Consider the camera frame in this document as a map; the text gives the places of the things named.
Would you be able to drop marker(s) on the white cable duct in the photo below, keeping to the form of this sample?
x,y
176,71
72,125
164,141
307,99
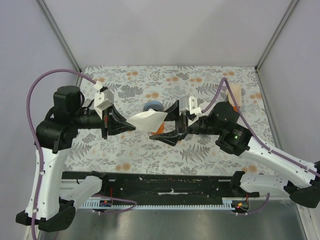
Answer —
x,y
101,204

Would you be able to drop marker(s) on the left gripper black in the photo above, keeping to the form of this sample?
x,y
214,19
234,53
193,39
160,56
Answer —
x,y
113,122

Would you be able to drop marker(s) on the coffee filter box orange black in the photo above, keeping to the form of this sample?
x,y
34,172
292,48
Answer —
x,y
236,100

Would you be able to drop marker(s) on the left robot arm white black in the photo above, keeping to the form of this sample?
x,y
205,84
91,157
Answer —
x,y
47,208

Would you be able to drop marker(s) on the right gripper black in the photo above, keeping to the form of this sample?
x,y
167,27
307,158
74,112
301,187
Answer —
x,y
172,137

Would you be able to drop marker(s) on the floral tablecloth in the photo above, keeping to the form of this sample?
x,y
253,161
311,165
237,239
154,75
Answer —
x,y
135,152

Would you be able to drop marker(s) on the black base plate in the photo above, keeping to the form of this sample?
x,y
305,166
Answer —
x,y
133,184

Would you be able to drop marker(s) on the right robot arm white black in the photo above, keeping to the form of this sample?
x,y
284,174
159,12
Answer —
x,y
298,178

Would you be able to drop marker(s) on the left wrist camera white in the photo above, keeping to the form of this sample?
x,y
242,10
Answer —
x,y
103,99

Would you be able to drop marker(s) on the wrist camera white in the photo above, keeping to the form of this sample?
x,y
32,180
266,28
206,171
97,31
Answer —
x,y
103,99
189,104

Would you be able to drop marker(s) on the aluminium frame post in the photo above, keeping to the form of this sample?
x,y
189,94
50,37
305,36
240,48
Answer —
x,y
276,34
58,34

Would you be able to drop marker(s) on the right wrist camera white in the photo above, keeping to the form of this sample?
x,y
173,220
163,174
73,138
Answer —
x,y
189,104

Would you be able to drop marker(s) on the right aluminium frame post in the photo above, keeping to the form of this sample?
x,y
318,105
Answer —
x,y
276,34

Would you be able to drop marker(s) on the blue plastic dripper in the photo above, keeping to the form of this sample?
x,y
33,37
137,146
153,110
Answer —
x,y
154,105

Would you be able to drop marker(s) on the orange glass carafe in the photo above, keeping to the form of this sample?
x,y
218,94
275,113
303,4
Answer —
x,y
161,129

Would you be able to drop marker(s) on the left aluminium frame post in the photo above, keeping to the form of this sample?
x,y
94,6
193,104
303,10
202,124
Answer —
x,y
58,34

